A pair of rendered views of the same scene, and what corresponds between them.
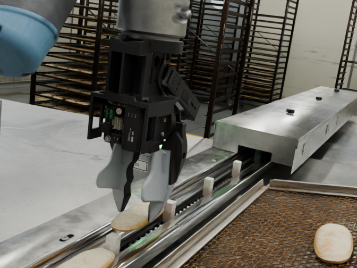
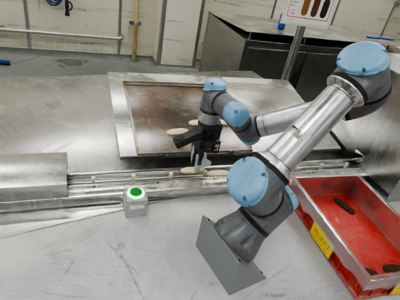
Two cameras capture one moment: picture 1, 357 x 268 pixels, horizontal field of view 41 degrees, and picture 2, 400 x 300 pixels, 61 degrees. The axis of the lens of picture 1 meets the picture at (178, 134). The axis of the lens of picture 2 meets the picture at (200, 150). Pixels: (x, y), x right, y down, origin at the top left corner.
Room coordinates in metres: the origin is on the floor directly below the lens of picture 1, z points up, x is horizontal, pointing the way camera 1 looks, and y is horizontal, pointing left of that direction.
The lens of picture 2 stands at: (1.32, 0.74, 1.64)
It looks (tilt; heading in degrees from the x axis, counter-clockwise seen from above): 32 degrees down; 222
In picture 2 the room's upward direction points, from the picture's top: 11 degrees clockwise
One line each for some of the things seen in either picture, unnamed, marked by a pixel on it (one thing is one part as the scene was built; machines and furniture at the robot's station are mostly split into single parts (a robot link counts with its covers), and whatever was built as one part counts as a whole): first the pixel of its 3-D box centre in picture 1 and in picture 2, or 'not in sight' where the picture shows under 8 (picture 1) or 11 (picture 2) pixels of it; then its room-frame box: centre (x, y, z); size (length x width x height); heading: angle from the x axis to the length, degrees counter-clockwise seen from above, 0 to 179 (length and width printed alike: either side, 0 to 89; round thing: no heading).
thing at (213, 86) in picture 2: not in sight; (213, 96); (0.53, 0.05, 1.19); 0.09 x 0.08 x 0.11; 79
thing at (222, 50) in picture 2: not in sight; (293, 71); (-2.08, -1.12, 0.51); 1.93 x 1.05 x 1.02; 155
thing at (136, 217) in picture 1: (138, 214); (193, 169); (0.55, 0.03, 0.88); 0.10 x 0.04 x 0.01; 155
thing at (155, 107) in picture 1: (141, 93); (206, 136); (0.52, 0.05, 1.03); 0.09 x 0.08 x 0.12; 155
